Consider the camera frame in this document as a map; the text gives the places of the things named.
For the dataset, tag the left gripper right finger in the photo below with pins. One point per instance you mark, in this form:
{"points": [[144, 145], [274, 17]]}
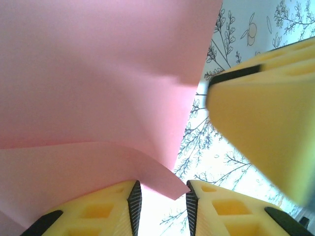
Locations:
{"points": [[233, 216]]}

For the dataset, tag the pink square paper sheet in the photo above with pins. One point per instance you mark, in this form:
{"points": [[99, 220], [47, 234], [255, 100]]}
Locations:
{"points": [[98, 73]]}

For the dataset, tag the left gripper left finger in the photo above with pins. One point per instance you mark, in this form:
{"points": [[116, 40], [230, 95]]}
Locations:
{"points": [[98, 216]]}

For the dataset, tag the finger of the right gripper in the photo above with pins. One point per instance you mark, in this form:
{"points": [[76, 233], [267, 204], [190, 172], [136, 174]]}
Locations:
{"points": [[290, 52], [265, 118]]}

